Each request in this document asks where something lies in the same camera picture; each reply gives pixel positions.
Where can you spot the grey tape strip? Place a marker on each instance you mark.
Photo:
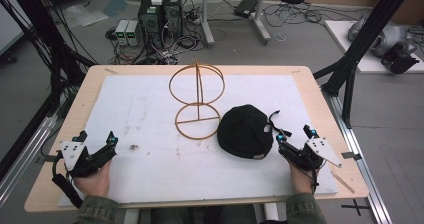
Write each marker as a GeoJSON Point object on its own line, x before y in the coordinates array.
{"type": "Point", "coordinates": [46, 159]}
{"type": "Point", "coordinates": [351, 156]}

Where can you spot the person's right hand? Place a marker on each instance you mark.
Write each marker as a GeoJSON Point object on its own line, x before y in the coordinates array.
{"type": "Point", "coordinates": [300, 181]}

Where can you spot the thin wooden stick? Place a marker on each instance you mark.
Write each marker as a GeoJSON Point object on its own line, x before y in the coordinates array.
{"type": "Point", "coordinates": [343, 182]}

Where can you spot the grey desk leg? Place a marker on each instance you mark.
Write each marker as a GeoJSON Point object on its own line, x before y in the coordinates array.
{"type": "Point", "coordinates": [260, 19]}
{"type": "Point", "coordinates": [206, 17]}

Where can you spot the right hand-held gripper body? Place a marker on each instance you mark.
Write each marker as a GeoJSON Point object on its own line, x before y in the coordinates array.
{"type": "Point", "coordinates": [316, 150]}

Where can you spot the person's left hand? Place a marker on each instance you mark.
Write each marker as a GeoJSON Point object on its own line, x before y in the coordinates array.
{"type": "Point", "coordinates": [94, 183]}

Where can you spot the flat black box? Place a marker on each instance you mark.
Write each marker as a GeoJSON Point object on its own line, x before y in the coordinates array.
{"type": "Point", "coordinates": [245, 7]}

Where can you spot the white floor platform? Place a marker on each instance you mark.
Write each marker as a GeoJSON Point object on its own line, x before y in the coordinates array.
{"type": "Point", "coordinates": [370, 54]}

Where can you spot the black device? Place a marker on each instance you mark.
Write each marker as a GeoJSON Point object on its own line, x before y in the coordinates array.
{"type": "Point", "coordinates": [399, 60]}

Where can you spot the black tape cross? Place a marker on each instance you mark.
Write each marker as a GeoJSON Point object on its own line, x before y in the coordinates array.
{"type": "Point", "coordinates": [355, 206]}

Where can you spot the black computer tower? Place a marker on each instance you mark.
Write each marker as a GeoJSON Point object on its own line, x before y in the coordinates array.
{"type": "Point", "coordinates": [172, 14]}
{"type": "Point", "coordinates": [150, 20]}

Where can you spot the black cap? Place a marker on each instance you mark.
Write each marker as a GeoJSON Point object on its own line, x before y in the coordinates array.
{"type": "Point", "coordinates": [245, 132]}

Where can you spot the grey power supply unit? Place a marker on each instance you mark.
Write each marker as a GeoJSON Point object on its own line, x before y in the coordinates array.
{"type": "Point", "coordinates": [133, 33]}
{"type": "Point", "coordinates": [121, 32]}

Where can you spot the grey robot shell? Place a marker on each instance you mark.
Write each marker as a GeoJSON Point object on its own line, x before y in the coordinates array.
{"type": "Point", "coordinates": [383, 37]}

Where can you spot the black metal frame stand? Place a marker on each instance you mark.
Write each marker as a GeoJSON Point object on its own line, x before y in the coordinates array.
{"type": "Point", "coordinates": [43, 40]}
{"type": "Point", "coordinates": [360, 40]}

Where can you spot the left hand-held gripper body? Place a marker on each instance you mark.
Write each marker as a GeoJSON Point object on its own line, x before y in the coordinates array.
{"type": "Point", "coordinates": [71, 154]}

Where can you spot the white foam mat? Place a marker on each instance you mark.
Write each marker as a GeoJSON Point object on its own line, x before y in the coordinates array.
{"type": "Point", "coordinates": [150, 177]}

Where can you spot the aluminium rail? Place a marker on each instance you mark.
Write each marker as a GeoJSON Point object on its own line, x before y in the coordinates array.
{"type": "Point", "coordinates": [360, 157]}
{"type": "Point", "coordinates": [23, 164]}

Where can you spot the wooden hat stand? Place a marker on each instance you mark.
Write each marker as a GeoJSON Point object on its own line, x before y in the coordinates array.
{"type": "Point", "coordinates": [198, 100]}

